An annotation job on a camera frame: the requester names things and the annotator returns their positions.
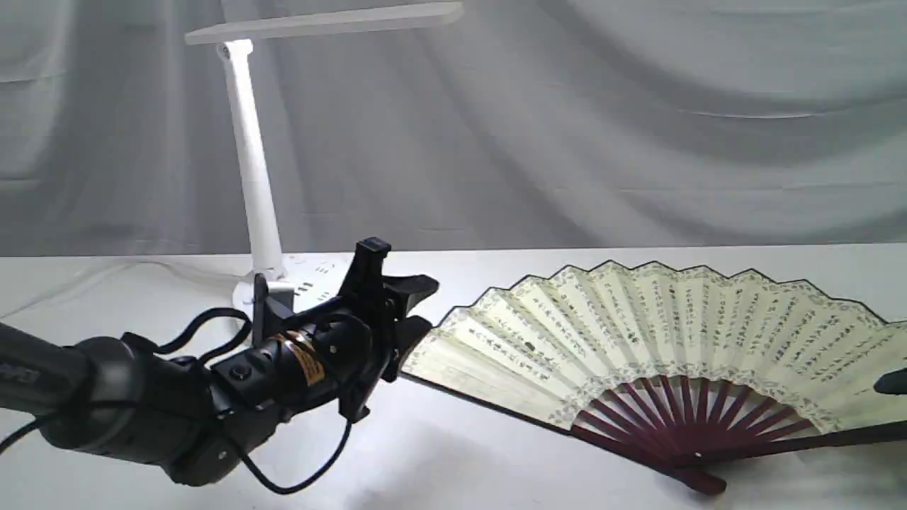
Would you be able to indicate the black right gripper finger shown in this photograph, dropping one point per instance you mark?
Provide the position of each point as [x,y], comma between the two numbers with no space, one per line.
[892,384]

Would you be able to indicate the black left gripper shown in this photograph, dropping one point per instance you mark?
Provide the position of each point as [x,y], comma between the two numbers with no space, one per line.
[338,350]

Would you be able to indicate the folding paper fan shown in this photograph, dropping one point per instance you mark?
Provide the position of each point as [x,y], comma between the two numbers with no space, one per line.
[676,370]

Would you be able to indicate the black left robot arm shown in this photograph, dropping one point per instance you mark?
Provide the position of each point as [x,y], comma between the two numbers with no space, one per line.
[196,407]

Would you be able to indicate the white desk lamp with sockets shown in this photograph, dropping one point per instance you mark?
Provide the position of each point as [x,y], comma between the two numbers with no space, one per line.
[297,282]

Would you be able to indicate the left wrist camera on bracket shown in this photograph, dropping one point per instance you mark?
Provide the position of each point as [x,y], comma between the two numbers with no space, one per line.
[272,303]

